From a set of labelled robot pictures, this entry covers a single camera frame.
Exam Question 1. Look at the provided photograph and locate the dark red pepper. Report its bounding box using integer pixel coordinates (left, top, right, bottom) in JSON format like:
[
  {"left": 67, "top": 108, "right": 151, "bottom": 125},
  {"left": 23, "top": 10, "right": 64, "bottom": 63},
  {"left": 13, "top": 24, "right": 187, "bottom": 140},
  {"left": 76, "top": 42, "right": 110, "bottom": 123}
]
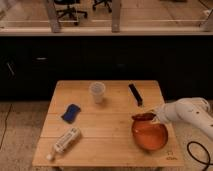
[{"left": 132, "top": 113, "right": 153, "bottom": 121}]

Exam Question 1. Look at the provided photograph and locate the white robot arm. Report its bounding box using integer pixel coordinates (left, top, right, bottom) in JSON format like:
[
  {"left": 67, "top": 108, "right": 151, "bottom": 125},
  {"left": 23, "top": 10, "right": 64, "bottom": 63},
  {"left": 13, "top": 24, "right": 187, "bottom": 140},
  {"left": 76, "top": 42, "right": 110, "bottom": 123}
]
[{"left": 152, "top": 97, "right": 213, "bottom": 140}]

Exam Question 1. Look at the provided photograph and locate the orange ceramic bowl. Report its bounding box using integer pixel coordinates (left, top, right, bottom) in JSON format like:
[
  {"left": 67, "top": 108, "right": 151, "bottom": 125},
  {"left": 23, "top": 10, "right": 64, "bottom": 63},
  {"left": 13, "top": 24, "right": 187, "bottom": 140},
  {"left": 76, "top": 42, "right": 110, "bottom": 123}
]
[{"left": 131, "top": 120, "right": 168, "bottom": 151}]

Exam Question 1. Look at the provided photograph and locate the black rectangular bar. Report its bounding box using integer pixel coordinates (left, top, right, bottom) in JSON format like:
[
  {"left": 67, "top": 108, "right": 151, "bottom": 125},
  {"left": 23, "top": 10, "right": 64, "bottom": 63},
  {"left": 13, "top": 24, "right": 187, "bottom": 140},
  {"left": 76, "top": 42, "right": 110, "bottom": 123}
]
[{"left": 129, "top": 84, "right": 143, "bottom": 106}]

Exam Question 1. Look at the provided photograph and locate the wooden table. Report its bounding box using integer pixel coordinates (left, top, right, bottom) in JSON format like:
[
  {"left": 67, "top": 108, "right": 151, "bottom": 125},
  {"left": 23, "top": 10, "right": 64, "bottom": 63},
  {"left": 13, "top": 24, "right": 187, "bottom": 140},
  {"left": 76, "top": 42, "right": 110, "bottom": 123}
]
[{"left": 33, "top": 80, "right": 183, "bottom": 167}]

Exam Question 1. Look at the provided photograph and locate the clear plastic cup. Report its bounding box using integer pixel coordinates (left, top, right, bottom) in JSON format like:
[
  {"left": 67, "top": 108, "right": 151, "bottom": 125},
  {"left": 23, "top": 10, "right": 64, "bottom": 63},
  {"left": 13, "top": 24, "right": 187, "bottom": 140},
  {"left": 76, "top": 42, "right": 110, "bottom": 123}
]
[{"left": 89, "top": 82, "right": 106, "bottom": 103}]

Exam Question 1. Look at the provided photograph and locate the blue sponge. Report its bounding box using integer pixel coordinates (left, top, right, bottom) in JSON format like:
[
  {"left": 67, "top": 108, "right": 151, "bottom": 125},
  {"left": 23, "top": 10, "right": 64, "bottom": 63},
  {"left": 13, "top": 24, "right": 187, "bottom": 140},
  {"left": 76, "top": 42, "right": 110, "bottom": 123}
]
[{"left": 61, "top": 104, "right": 81, "bottom": 123}]

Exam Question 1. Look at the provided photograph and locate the black office chair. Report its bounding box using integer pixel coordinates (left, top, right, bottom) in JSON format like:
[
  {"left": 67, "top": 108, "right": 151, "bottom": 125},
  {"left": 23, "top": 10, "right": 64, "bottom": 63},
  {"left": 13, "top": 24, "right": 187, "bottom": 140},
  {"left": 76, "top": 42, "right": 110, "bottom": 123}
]
[
  {"left": 92, "top": 0, "right": 113, "bottom": 14},
  {"left": 53, "top": 0, "right": 88, "bottom": 26}
]

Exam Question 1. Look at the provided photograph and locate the black floor cable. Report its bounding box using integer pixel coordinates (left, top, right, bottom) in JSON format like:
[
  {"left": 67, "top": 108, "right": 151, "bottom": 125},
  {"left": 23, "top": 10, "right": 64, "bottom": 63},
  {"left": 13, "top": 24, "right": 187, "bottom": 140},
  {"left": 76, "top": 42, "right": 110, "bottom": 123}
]
[{"left": 186, "top": 140, "right": 213, "bottom": 171}]

